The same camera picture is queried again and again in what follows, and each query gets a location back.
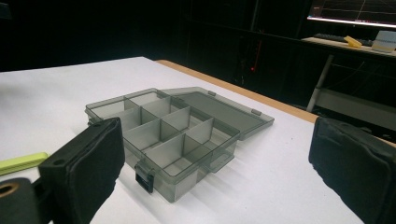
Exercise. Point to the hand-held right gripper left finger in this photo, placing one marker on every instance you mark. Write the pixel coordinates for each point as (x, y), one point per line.
(84, 165)

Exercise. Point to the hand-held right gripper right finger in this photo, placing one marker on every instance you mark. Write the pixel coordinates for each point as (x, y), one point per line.
(351, 161)

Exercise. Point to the grey transparent compartment box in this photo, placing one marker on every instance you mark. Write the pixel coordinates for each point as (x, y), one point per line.
(174, 130)

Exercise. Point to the lime green flat object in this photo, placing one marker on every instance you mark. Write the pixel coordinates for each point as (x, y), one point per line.
(20, 162)

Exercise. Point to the desk with metal legs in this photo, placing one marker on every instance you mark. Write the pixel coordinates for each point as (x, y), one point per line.
(348, 81)

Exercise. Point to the yellow sponge block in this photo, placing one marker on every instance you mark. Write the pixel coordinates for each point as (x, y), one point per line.
(352, 41)

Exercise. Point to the light blue white box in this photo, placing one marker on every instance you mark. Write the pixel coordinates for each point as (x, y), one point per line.
(384, 41)

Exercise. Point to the black keyboard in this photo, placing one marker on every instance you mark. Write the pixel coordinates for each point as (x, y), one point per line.
(337, 38)

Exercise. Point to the computer monitor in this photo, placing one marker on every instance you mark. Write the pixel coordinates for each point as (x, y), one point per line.
(353, 11)

